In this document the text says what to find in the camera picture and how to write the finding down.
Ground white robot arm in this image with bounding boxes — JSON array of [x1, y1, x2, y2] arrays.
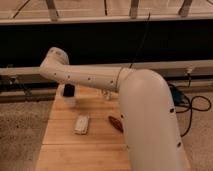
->
[[39, 47, 189, 171]]

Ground white eraser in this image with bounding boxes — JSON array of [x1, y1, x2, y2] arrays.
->
[[74, 115, 90, 135]]

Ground blue power box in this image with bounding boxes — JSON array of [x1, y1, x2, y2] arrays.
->
[[170, 88, 184, 106]]

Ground thin black hanging cable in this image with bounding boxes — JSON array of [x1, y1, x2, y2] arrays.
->
[[128, 12, 152, 69]]

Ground black floor cable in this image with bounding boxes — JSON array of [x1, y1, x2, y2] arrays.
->
[[168, 82, 212, 138]]

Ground white horizontal rail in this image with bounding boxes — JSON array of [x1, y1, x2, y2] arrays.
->
[[0, 59, 213, 77]]

